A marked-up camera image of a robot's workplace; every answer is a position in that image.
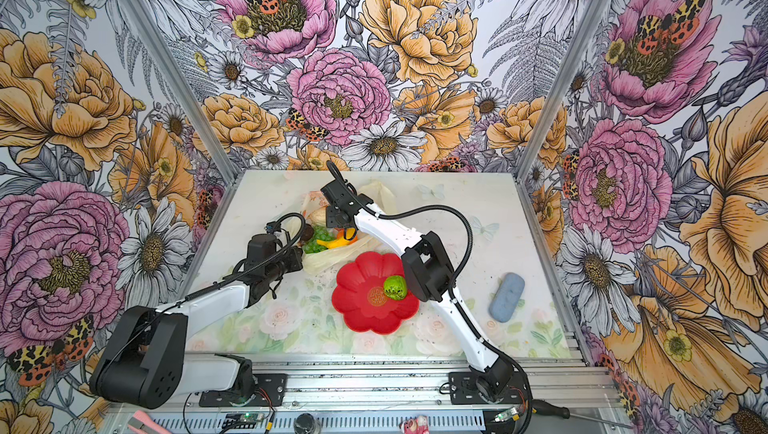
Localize yellow fake banana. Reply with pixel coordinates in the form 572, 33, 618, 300
315, 235, 357, 249

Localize black-handled screwdriver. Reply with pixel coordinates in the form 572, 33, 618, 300
531, 399, 633, 429

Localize brown fake fruit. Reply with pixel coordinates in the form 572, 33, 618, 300
300, 224, 315, 244

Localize orange fake fruit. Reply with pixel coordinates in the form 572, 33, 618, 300
340, 228, 357, 243

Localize red flower-shaped plate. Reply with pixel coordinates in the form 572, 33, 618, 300
331, 251, 420, 335

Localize black round knob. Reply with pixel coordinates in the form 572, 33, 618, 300
293, 413, 322, 434

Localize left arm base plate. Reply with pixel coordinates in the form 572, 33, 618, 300
198, 373, 288, 408

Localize beige fake garlic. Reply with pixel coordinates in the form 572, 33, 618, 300
305, 206, 327, 228

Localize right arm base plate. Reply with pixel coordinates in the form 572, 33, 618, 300
441, 371, 524, 405

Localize pink tool handle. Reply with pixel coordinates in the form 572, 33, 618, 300
126, 410, 171, 434

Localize small pink white toy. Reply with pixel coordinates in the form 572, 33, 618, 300
400, 415, 430, 434

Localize green fake grapes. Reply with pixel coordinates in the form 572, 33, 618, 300
302, 226, 336, 254

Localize translucent cream plastic bag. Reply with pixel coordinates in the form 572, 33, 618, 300
282, 175, 380, 276

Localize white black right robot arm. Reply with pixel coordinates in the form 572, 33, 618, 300
321, 177, 522, 403

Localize aluminium rail frame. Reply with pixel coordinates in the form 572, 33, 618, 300
143, 356, 633, 433

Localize green fake lime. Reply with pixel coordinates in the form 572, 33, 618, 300
383, 275, 408, 301

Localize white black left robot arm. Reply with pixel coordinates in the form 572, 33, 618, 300
88, 233, 303, 409

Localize green circuit board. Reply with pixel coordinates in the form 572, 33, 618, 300
222, 412, 266, 430

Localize black corrugated cable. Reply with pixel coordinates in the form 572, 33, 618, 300
325, 160, 534, 434

